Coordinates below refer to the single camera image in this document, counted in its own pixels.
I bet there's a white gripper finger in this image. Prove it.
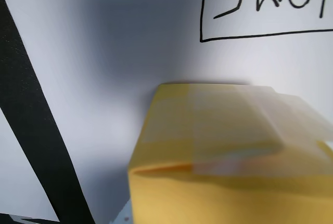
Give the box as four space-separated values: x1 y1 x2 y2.
111 200 132 224

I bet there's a yellow paper box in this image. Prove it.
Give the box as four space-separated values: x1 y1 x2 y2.
127 82 333 224

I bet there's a dark grey printed mat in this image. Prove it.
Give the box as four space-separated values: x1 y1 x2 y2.
0 0 96 224

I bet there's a white sheet marked home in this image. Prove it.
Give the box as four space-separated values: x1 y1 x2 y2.
0 0 333 224

